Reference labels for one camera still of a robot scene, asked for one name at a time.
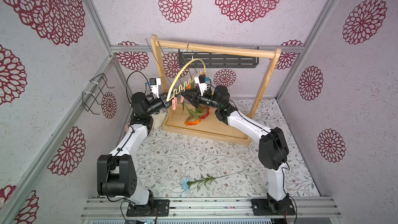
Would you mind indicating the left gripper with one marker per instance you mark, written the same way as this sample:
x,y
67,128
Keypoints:
x,y
162,102

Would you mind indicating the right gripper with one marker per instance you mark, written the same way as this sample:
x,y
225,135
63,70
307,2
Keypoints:
x,y
197,99

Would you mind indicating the red artificial flower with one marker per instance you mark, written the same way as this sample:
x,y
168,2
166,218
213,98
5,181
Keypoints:
x,y
205,111

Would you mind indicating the orange artificial flower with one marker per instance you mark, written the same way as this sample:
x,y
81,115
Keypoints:
x,y
195,116

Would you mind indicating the wooden clothes rack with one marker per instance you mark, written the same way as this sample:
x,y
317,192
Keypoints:
x,y
211,128

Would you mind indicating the blue artificial flower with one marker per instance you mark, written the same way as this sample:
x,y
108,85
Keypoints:
x,y
203,181

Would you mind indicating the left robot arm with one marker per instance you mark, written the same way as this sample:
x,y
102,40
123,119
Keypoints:
x,y
116,174

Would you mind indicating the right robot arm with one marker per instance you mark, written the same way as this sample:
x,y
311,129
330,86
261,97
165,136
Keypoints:
x,y
273,149

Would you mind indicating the white plush toy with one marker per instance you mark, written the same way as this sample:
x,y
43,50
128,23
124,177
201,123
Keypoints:
x,y
158,119

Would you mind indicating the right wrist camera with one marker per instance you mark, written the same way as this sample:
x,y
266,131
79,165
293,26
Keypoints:
x,y
201,81

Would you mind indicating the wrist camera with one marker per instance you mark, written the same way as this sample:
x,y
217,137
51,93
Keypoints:
x,y
154,85
201,81

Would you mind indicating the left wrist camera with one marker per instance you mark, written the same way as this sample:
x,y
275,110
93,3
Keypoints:
x,y
154,85

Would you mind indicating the black wire wall rack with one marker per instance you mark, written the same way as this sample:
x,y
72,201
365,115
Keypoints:
x,y
89,98

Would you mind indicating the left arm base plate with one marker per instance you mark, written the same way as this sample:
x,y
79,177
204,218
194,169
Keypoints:
x,y
154,208

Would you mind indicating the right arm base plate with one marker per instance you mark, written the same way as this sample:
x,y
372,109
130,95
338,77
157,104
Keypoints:
x,y
270,207

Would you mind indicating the aluminium front rail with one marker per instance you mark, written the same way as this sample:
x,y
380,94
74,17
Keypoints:
x,y
228,208

